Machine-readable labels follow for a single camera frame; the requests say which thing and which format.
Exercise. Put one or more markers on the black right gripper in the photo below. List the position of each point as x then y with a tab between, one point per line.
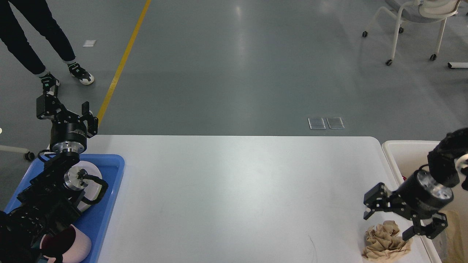
424	196

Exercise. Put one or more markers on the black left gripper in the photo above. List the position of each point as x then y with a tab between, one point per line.
65	135

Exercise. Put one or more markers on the brown paper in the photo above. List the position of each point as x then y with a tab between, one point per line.
384	244

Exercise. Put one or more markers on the pink plate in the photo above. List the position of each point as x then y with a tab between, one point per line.
93	188

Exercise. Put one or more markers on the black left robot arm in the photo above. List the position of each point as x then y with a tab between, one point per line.
50	204

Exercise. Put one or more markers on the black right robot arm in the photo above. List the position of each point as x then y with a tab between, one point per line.
446	162

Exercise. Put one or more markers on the brown paper bag in bin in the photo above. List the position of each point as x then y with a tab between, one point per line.
454	239

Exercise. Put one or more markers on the blue plastic tray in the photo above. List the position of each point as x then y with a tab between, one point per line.
93	221

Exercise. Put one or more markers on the grey floor socket plate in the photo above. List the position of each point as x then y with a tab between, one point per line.
335	123
317	123

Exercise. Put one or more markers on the pink ribbed mug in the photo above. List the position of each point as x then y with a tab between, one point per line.
69	246

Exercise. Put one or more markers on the white furniture foot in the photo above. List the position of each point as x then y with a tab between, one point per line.
457	65

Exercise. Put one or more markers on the white office chair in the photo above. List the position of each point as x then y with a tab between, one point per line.
416	11

